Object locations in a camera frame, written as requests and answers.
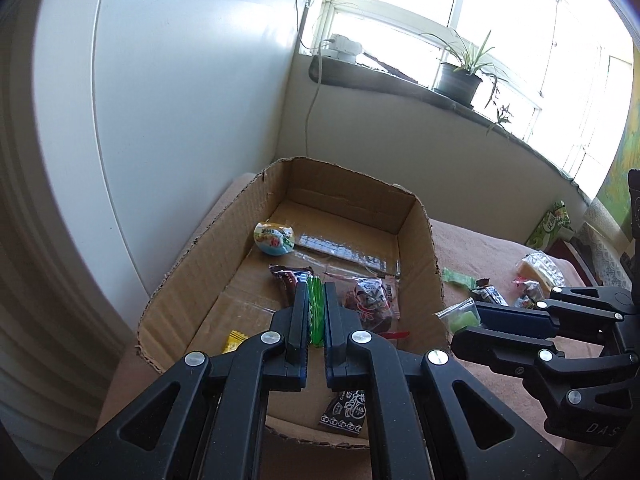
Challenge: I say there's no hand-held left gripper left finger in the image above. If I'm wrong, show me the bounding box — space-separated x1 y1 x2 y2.
52 281 311 480

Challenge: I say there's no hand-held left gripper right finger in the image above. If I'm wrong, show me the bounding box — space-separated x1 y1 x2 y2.
323 281 581 480

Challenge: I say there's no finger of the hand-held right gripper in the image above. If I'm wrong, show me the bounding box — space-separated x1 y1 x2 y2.
474 285 629 344
450 326 640 422

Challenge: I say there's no dark green candy packet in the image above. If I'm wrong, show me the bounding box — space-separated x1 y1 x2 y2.
307 275 327 349

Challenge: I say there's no clear pale green candy packet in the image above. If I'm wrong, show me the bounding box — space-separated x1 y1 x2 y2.
434 298 482 334

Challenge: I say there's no yellow candy packet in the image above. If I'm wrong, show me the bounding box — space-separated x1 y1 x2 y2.
221 330 250 357

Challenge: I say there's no black patterned snack packet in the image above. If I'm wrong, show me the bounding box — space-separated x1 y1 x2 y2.
317 387 369 435

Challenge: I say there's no brown chocolate bar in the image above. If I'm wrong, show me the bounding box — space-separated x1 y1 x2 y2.
268 263 315 307

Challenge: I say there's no clear packet with dark snack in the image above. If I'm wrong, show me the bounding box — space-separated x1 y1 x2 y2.
323 272 412 344

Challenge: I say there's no long clear packet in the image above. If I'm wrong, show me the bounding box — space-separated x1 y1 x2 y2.
295 231 402 281

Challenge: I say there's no colourful printed egg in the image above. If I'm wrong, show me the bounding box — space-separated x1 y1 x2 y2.
253 220 297 257

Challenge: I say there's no brown cardboard box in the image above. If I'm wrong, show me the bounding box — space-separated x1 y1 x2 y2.
136 156 448 448

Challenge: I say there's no clear red-trimmed snack packet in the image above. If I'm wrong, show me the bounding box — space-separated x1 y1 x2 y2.
514 280 545 309

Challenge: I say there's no white lace cloth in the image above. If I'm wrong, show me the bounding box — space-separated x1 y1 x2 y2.
574 199 628 292

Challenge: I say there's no dark blue chocolate bar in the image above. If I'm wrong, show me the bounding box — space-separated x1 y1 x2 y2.
474 279 509 307

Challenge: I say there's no clear bag of bread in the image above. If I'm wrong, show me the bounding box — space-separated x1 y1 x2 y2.
516 252 567 292

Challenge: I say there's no light green candy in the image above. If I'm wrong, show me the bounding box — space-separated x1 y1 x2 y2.
442 267 477 292

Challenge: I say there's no pink table cloth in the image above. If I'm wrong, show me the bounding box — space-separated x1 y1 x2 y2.
97 172 640 480

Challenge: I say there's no green printed bag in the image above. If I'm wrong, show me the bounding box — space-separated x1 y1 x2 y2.
525 200 574 254

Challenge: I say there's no small trailing plant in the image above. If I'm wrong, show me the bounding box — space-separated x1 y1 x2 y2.
484 102 517 137

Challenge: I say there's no potted spider plant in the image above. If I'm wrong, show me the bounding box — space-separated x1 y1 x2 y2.
419 29 512 109

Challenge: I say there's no grey window sill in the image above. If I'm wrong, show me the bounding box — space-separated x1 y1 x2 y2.
307 54 591 196

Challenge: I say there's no white cabinet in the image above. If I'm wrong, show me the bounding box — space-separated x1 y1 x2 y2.
30 0 303 311

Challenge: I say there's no white ribbed panel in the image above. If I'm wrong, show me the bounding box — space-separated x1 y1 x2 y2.
0 10 151 463

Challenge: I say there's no white power strip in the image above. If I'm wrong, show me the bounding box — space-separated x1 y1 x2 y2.
327 33 364 65

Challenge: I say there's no white cable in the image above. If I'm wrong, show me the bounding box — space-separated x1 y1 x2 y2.
302 39 332 157

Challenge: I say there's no white window frame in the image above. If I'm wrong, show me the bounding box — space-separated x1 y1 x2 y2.
299 0 637 187

